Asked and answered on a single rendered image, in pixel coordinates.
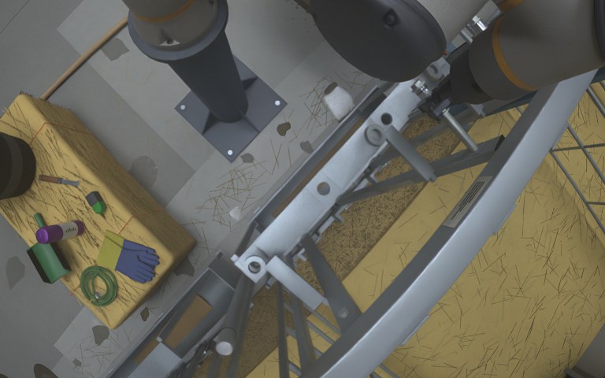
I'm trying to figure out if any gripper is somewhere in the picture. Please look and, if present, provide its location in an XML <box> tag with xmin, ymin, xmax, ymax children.
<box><xmin>418</xmin><ymin>75</ymin><xmax>460</xmax><ymax>122</ymax></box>

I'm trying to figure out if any grey yoke bar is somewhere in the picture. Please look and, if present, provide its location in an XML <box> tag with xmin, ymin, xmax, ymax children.
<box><xmin>365</xmin><ymin>124</ymin><xmax>439</xmax><ymax>183</ymax></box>
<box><xmin>244</xmin><ymin>254</ymin><xmax>329</xmax><ymax>309</ymax></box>

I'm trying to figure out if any grey round metal rod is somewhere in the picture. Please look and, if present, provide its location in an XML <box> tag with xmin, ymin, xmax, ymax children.
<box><xmin>441</xmin><ymin>107</ymin><xmax>480</xmax><ymax>153</ymax></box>

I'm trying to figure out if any white sack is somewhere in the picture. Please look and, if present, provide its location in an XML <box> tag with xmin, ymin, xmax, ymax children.
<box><xmin>323</xmin><ymin>82</ymin><xmax>356</xmax><ymax>122</ymax></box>

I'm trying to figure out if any grey engraved nameplate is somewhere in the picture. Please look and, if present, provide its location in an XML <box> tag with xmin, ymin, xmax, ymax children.
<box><xmin>443</xmin><ymin>176</ymin><xmax>493</xmax><ymax>228</ymax></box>

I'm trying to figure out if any yellow straw bale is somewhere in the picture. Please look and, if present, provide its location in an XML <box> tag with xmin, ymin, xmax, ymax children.
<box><xmin>0</xmin><ymin>92</ymin><xmax>198</xmax><ymax>331</ymax></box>

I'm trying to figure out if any yellow and blue glove pair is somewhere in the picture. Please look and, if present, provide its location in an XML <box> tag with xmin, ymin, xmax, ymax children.
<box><xmin>95</xmin><ymin>229</ymin><xmax>161</xmax><ymax>285</ymax></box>

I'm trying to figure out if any black and green marker block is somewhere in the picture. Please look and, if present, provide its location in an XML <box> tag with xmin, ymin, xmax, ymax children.
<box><xmin>84</xmin><ymin>191</ymin><xmax>108</xmax><ymax>215</ymax></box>

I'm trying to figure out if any brown wooden pole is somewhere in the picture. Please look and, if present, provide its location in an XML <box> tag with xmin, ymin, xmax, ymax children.
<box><xmin>39</xmin><ymin>17</ymin><xmax>129</xmax><ymax>102</ymax></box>

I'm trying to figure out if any purple spray can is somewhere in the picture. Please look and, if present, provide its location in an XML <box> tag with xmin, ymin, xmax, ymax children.
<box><xmin>35</xmin><ymin>219</ymin><xmax>87</xmax><ymax>246</ymax></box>

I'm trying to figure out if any black round tub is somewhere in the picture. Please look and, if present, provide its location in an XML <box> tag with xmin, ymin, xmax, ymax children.
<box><xmin>0</xmin><ymin>132</ymin><xmax>38</xmax><ymax>201</ymax></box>

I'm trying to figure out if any grey wire mesh panel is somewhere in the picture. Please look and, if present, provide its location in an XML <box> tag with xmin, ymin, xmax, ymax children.
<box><xmin>547</xmin><ymin>79</ymin><xmax>605</xmax><ymax>223</ymax></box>

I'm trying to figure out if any grey steel feed barrier frame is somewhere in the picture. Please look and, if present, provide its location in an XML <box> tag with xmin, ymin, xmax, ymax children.
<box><xmin>107</xmin><ymin>65</ymin><xmax>605</xmax><ymax>378</ymax></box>

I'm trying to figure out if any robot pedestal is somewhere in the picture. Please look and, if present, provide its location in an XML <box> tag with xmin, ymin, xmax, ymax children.
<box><xmin>126</xmin><ymin>13</ymin><xmax>288</xmax><ymax>164</ymax></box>

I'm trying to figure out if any grey round post white cap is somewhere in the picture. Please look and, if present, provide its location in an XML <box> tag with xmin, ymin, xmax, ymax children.
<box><xmin>207</xmin><ymin>325</ymin><xmax>238</xmax><ymax>378</ymax></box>

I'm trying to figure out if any brown handled knife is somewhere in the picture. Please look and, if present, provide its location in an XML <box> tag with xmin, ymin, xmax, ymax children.
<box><xmin>38</xmin><ymin>174</ymin><xmax>81</xmax><ymax>188</ymax></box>

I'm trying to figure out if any green coiled rope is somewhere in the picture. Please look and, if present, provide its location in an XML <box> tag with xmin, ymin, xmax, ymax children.
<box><xmin>79</xmin><ymin>265</ymin><xmax>120</xmax><ymax>309</ymax></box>

